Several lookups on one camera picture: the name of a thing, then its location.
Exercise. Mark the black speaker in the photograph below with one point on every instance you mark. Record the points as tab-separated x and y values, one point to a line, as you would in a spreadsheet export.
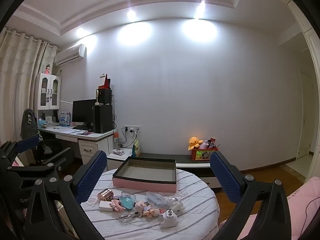
105	97

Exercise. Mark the black keyboard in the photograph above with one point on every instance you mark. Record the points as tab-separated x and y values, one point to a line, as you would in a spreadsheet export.
81	127

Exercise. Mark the silver dome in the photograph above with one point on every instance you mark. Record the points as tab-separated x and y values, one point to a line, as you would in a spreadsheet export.
172	199

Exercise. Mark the black computer tower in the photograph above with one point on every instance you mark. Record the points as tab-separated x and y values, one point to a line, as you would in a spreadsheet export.
103	118

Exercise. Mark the white plug adapter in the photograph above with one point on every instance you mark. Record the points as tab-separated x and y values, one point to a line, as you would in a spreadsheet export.
168	220

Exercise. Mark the ceiling spotlight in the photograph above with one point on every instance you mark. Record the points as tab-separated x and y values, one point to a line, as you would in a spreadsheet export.
200	6
131	13

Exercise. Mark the blue white box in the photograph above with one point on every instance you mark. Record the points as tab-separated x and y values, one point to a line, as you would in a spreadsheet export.
64	118

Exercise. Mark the white air conditioner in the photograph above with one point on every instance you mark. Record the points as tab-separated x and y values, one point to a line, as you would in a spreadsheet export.
70	55

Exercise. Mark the white nightstand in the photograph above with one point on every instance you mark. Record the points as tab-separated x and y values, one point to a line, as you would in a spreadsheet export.
117	158

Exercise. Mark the white desk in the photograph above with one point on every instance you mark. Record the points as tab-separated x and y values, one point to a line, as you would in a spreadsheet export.
96	135

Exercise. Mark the black computer monitor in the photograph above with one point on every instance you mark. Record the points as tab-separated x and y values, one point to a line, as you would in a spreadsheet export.
82	111

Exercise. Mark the blue dish in clear case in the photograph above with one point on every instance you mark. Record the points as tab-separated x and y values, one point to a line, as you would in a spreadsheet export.
127	200

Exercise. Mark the white wall socket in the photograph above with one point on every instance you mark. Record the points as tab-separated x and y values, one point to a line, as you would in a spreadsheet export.
132	129

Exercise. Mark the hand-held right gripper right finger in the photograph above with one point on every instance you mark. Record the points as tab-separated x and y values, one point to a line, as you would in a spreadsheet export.
225	177

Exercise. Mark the pink ridged toy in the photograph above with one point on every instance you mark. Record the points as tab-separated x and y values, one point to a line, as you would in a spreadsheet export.
117	205

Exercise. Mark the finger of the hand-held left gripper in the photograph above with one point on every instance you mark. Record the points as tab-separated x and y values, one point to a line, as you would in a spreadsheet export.
60	158
27	140

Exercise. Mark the red storage box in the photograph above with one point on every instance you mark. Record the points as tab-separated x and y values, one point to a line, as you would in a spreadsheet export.
203	154

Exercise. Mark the pink plush toy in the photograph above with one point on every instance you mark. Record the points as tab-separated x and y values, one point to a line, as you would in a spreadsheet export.
203	145

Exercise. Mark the clear plastic case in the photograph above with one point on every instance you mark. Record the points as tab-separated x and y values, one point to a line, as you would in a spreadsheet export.
156	199

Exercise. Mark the cream curtain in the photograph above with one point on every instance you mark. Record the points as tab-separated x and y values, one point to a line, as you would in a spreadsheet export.
20	67

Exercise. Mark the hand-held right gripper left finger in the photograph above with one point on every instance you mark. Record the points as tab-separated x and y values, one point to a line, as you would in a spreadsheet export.
90	177

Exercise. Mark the pink shallow cardboard box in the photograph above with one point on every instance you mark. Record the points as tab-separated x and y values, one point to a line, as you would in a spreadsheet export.
143	183

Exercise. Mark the pink doll figurine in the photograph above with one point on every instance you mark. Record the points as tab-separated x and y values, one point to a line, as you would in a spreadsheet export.
47	69

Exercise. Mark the rose gold metal cup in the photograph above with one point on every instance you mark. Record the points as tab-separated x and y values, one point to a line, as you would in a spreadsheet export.
106	195

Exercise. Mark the small doll figure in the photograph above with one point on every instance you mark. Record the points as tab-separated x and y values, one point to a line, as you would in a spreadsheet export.
146	209

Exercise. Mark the colourful snack bag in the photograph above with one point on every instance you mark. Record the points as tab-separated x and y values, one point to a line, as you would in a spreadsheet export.
136	148

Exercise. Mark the white charger block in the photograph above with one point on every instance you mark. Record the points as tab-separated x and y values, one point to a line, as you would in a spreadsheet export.
105	206

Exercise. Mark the white door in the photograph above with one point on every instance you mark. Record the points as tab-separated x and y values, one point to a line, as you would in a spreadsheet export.
306	120

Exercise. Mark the yellow octopus plush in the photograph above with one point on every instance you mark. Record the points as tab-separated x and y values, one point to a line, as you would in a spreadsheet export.
195	143

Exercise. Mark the white glass door cabinet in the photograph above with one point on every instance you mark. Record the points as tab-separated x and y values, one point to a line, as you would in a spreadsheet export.
48	90

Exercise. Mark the pink packet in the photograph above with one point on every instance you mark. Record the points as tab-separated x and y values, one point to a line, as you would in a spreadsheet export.
118	151

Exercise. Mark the white drawer unit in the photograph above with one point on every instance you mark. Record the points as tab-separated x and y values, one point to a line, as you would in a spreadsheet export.
90	150

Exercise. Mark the black office chair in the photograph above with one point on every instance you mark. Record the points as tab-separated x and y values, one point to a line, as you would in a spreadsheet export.
47	150

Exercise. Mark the bottle with orange cap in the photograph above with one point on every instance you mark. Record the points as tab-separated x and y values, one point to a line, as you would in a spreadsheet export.
116	141

